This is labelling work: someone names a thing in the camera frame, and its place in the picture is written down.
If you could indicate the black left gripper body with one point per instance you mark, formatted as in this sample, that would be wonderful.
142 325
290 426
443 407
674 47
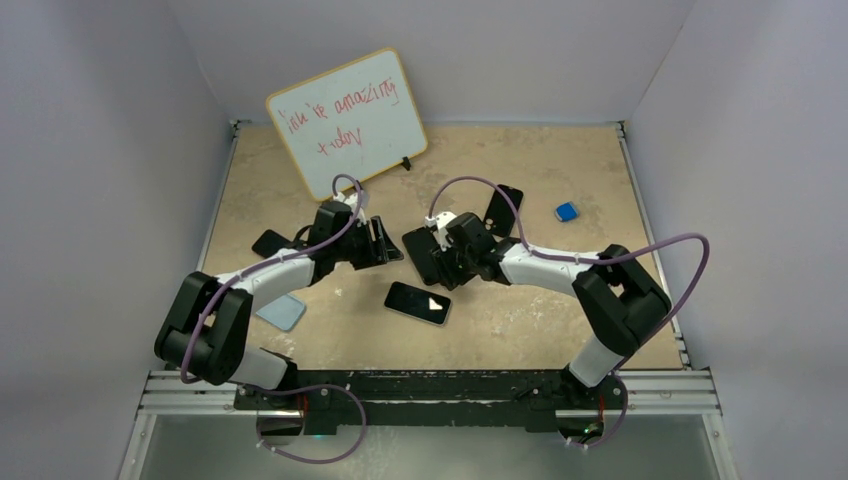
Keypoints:
357 247

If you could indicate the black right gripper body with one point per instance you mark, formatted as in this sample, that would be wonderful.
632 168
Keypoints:
456 266

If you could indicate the black phone case with cutout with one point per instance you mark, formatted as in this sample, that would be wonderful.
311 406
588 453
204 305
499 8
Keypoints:
499 218

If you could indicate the silver-edged black-screen phone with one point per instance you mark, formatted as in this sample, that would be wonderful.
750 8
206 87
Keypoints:
417 303

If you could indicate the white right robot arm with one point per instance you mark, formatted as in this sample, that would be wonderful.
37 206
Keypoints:
622 303

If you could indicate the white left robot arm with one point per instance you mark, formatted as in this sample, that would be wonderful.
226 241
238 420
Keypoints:
205 330

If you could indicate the purple-edged black phone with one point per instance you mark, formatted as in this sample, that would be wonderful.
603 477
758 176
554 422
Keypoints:
270 242

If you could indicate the light blue phone case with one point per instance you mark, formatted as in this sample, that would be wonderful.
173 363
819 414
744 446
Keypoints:
283 313

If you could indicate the blue whiteboard eraser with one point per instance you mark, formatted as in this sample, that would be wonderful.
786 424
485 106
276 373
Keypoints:
566 212

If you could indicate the yellow-framed whiteboard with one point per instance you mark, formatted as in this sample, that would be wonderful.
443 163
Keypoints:
358 119

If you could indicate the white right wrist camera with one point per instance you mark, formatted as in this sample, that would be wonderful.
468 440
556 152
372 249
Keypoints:
439 221

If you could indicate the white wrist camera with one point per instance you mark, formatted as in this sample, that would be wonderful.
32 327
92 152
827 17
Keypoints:
353 199
439 221

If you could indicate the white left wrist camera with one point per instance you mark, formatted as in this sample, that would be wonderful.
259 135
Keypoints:
353 199

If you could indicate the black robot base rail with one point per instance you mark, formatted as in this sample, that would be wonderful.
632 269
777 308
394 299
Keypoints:
537 401

